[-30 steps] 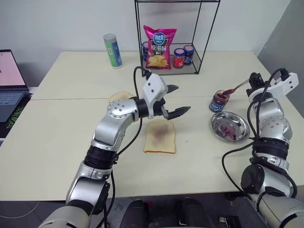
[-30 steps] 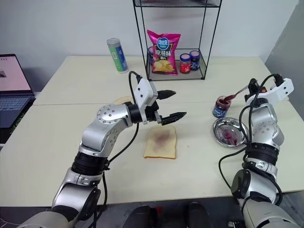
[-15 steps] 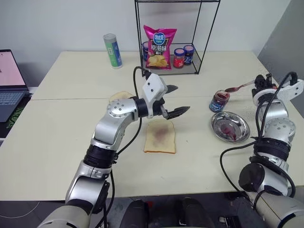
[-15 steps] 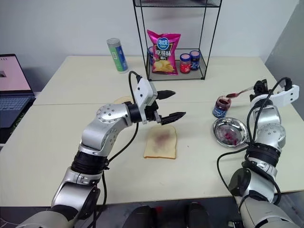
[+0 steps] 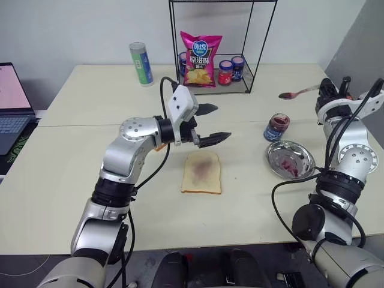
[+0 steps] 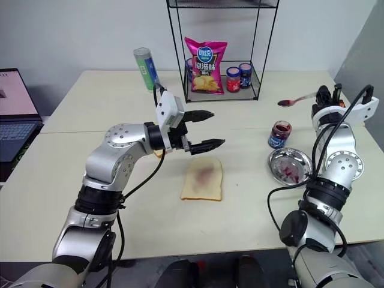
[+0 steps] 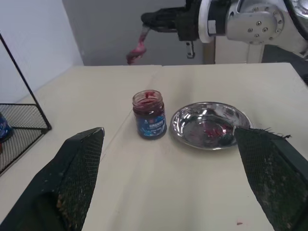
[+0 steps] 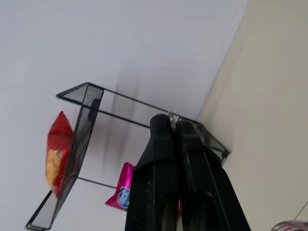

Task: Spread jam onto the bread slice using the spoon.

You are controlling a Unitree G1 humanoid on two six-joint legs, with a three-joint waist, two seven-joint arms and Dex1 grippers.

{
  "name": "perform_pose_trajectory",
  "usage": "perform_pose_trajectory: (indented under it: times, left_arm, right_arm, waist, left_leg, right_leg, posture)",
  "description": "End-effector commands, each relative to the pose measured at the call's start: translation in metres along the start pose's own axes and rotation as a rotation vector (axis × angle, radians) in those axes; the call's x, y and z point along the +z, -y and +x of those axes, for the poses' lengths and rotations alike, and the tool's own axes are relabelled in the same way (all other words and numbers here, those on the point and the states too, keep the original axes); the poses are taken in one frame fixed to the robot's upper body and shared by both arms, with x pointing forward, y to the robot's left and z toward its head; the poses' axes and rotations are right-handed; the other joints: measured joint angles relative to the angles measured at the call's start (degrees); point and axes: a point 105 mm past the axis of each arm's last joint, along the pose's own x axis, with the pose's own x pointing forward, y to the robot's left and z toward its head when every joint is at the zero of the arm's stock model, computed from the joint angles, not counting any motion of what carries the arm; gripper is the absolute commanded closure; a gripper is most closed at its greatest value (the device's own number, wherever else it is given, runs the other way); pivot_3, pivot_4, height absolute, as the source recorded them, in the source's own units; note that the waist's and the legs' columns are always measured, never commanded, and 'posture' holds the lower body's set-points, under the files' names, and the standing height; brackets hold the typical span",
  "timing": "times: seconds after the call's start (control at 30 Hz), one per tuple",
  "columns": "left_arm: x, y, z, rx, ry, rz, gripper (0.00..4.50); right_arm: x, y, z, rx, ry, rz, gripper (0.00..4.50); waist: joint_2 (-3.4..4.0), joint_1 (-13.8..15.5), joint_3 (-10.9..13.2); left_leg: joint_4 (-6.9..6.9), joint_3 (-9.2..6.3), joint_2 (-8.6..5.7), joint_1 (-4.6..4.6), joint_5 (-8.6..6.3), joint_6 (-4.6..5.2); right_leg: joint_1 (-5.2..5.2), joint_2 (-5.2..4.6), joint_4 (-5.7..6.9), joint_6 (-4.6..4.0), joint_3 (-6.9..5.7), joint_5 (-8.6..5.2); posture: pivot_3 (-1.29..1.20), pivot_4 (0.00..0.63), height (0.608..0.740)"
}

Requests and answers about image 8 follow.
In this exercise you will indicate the pink potato chips bag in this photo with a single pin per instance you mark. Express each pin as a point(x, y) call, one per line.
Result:
point(124, 178)

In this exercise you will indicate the red snack bag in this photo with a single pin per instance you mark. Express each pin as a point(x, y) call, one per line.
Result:
point(59, 134)

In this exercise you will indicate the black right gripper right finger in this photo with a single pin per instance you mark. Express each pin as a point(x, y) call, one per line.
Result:
point(207, 192)

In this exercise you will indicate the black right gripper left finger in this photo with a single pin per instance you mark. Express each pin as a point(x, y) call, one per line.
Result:
point(156, 183)

